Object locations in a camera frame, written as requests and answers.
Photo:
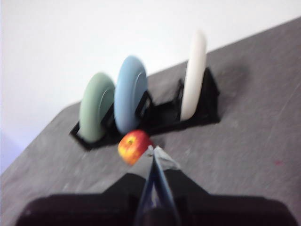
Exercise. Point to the black plate rack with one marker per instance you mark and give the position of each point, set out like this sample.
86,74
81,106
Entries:
164,115

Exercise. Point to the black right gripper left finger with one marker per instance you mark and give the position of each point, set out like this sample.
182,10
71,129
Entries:
94,209

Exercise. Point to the green round plate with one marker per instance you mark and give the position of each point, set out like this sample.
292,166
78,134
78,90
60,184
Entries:
90,110

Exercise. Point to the red yellow apple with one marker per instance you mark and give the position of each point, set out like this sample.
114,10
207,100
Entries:
131,147

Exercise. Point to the cream round plate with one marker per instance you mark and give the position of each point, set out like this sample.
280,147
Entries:
194,82

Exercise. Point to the blue round plate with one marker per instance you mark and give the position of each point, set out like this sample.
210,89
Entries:
129,94

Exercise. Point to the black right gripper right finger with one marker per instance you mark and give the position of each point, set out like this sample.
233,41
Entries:
223,212

